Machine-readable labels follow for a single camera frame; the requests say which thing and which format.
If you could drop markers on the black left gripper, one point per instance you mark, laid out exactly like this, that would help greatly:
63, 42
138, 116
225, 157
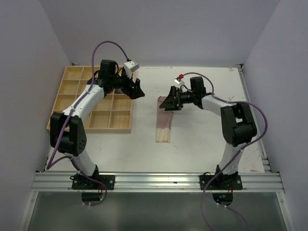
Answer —
135, 92

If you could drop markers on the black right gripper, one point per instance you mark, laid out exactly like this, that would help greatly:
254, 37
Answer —
173, 102

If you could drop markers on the pink underwear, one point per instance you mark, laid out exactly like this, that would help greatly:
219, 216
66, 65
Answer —
163, 122

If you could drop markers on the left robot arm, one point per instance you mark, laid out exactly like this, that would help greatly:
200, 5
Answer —
67, 131

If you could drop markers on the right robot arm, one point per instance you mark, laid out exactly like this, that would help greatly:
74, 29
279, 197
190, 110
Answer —
238, 125

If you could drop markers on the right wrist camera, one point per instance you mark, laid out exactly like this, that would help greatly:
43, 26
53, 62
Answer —
179, 80

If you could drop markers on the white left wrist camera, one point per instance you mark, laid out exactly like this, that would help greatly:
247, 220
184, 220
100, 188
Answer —
130, 67

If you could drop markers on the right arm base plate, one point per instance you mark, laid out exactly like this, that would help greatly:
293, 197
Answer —
222, 182

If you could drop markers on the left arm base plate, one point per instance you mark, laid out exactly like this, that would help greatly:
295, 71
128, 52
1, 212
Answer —
80, 182

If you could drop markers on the aluminium mounting rail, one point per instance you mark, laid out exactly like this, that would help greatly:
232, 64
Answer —
62, 181

